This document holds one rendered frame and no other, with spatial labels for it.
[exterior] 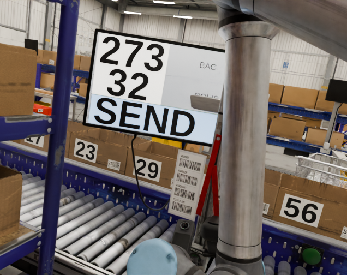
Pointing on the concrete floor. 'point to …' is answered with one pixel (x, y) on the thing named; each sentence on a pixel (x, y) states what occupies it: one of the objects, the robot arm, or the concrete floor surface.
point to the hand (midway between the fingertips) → (191, 259)
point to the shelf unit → (46, 257)
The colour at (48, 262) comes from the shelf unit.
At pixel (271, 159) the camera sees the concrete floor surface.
